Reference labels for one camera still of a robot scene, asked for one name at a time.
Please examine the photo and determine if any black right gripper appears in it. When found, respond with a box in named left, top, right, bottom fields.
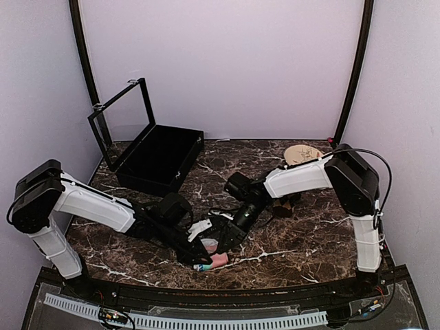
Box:
left=217, top=200, right=267, bottom=254

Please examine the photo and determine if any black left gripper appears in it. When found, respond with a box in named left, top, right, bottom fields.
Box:
left=155, top=221, right=212, bottom=265

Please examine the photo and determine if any pink teal patterned sock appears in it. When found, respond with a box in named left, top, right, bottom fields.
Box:
left=193, top=239, right=229, bottom=272

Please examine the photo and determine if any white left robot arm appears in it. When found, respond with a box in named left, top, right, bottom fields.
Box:
left=6, top=159, right=212, bottom=300

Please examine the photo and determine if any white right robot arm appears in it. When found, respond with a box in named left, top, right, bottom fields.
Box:
left=216, top=144, right=388, bottom=298

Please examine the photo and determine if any brown argyle sock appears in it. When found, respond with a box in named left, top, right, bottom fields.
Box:
left=272, top=192, right=301, bottom=218

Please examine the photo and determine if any black storage box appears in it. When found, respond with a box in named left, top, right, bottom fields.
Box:
left=115, top=124, right=204, bottom=197

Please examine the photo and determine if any black box glass lid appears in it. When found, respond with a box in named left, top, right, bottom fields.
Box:
left=88, top=78, right=156, bottom=172

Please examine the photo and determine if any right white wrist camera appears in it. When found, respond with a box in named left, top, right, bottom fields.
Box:
left=208, top=210, right=234, bottom=221

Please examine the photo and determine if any white slotted cable duct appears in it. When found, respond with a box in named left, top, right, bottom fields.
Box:
left=43, top=294, right=329, bottom=330

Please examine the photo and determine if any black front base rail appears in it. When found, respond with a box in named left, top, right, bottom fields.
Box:
left=34, top=266, right=410, bottom=310

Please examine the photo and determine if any right black frame post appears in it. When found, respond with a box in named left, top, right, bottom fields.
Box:
left=331, top=0, right=375, bottom=149

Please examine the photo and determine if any black frame post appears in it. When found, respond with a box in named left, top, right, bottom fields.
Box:
left=331, top=0, right=375, bottom=149
left=68, top=0, right=100, bottom=112

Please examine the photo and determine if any left black frame post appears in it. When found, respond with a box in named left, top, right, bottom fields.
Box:
left=68, top=0, right=100, bottom=112

